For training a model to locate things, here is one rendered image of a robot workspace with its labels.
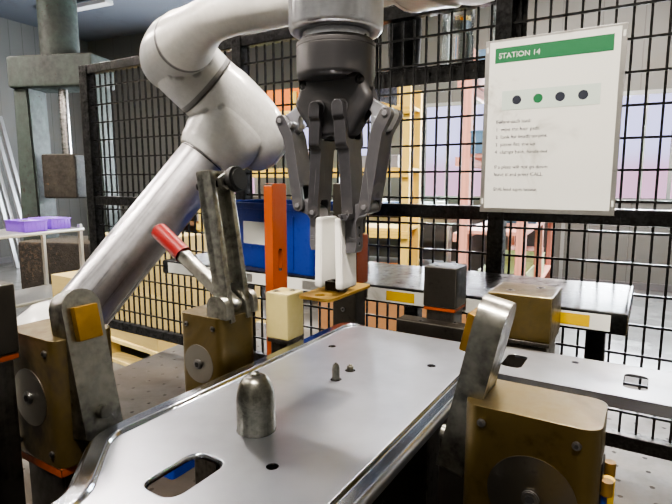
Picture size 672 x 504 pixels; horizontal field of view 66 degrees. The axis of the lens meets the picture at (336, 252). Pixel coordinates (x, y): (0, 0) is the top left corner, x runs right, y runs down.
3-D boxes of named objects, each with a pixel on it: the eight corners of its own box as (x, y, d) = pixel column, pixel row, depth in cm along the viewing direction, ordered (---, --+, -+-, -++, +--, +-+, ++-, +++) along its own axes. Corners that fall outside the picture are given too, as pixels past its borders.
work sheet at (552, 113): (614, 216, 86) (628, 21, 82) (479, 211, 98) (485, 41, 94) (614, 215, 88) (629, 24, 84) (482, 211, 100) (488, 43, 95)
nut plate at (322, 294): (329, 303, 48) (329, 290, 47) (296, 298, 50) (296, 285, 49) (372, 287, 55) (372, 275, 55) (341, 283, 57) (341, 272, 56)
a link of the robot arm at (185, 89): (182, -12, 86) (243, 50, 93) (155, 20, 101) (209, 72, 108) (133, 44, 83) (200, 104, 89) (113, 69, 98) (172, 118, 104)
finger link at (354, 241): (351, 200, 51) (379, 200, 49) (352, 250, 51) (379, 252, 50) (344, 200, 49) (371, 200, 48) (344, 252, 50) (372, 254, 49)
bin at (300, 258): (312, 277, 94) (312, 205, 92) (211, 260, 113) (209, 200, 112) (367, 265, 106) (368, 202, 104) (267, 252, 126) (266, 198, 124)
